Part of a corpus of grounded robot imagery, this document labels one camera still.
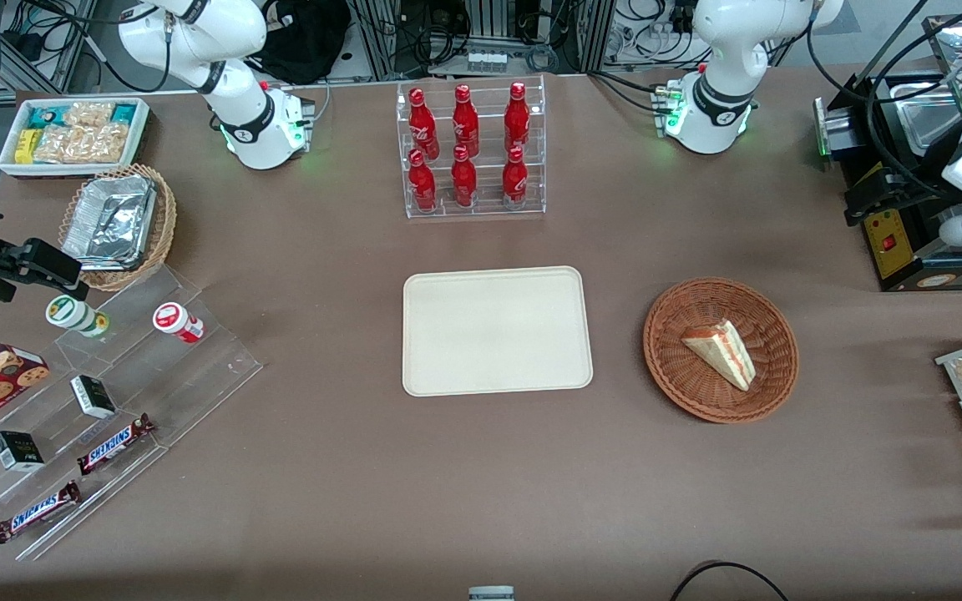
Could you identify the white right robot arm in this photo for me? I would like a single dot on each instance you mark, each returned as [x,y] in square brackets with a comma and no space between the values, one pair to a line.
[257,117]

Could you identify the clear acrylic bottle rack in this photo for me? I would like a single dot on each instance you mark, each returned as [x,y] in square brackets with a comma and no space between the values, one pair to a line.
[489,179]

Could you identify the light wicker basket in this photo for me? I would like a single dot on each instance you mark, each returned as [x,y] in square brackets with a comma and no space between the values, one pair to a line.
[165,221]

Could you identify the black bag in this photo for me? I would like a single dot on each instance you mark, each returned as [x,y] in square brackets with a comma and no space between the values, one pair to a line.
[301,37]

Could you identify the small clear cracker bag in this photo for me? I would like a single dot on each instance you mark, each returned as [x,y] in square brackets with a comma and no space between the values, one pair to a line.
[88,114]

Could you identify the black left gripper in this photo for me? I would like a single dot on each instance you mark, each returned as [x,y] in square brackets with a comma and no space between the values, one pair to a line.
[922,169]

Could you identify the black appliance with yellow panel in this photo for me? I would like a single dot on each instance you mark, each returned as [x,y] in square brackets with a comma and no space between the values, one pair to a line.
[907,250]

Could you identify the large clear cracker bag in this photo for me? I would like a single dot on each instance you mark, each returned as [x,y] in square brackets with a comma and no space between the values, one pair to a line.
[84,144]

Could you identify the yellow snack packet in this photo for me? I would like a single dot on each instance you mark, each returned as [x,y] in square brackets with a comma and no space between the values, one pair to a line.
[25,146]

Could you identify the cream plastic tray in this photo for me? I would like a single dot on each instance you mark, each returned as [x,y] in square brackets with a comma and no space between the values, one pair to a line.
[496,331]

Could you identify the small black box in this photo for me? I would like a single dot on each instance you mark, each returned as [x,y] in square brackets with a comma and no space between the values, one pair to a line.
[93,397]
[17,452]

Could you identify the aluminium foil container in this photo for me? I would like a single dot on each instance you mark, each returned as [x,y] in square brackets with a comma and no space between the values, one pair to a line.
[109,221]

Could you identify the brown wicker basket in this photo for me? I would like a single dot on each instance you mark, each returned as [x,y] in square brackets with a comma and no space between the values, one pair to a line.
[673,367]

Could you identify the small grey white device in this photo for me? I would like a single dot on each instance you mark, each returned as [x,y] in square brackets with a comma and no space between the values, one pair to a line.
[491,593]

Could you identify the wrapped triangle sandwich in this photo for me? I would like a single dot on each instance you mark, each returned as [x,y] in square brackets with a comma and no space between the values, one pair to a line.
[723,351]

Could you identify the white power strip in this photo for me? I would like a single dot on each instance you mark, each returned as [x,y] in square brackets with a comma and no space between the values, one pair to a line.
[486,61]

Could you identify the green lidded cup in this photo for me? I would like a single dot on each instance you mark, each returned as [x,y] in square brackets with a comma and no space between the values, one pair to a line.
[72,315]

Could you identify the teal snack packet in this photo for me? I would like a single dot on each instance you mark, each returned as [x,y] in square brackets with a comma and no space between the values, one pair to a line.
[123,113]
[47,116]

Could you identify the red cola bottle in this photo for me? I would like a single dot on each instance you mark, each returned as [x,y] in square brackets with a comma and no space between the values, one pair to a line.
[514,179]
[423,125]
[463,179]
[422,184]
[465,123]
[517,118]

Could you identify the white snack bin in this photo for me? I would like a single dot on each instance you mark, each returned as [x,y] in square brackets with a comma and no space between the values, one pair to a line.
[140,133]

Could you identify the red lidded cup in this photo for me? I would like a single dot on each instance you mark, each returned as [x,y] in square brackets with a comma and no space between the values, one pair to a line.
[176,321]

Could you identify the clear acrylic tiered stand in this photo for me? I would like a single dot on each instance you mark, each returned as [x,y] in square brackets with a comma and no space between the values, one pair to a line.
[189,376]

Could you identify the Snickers chocolate bar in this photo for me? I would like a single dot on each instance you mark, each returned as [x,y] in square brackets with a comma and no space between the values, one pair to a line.
[113,444]
[36,512]

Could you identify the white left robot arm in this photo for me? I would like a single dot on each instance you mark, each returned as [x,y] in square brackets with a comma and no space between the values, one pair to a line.
[719,88]

